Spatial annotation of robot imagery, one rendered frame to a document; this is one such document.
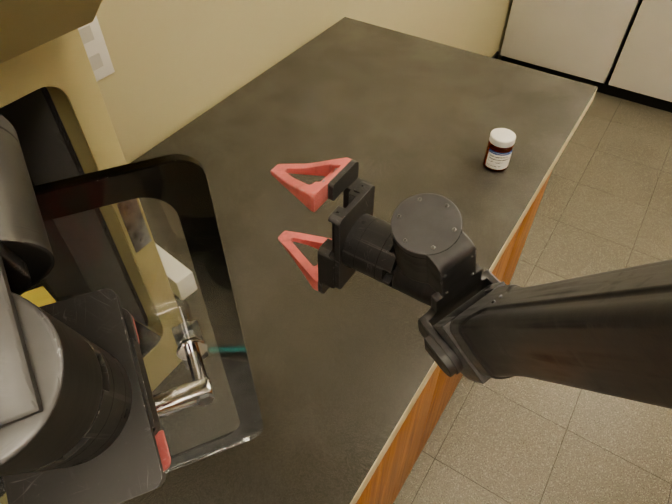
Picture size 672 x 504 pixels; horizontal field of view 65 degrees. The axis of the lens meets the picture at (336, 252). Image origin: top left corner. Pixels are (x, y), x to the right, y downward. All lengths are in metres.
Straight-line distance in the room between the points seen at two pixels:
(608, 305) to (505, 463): 1.54
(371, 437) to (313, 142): 0.63
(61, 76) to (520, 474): 1.58
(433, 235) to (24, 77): 0.33
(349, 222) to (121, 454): 0.30
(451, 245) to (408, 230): 0.04
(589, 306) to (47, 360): 0.22
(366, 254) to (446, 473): 1.27
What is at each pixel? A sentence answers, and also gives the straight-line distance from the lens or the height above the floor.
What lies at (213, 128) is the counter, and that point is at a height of 0.94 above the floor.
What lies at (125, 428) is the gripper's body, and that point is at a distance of 0.29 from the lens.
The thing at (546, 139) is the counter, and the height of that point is 0.94.
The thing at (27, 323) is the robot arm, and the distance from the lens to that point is 0.19.
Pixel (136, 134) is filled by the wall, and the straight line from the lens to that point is 1.17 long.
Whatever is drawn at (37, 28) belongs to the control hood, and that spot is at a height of 1.43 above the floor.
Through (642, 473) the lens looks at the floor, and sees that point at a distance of 1.92.
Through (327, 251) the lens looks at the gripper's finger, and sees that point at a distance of 0.53.
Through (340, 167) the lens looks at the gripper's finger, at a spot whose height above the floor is 1.27.
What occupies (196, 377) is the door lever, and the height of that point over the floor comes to 1.21.
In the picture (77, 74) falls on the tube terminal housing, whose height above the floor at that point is 1.37.
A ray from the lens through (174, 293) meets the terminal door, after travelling 0.42.
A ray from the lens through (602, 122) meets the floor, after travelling 3.20.
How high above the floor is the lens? 1.59
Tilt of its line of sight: 47 degrees down
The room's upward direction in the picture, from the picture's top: straight up
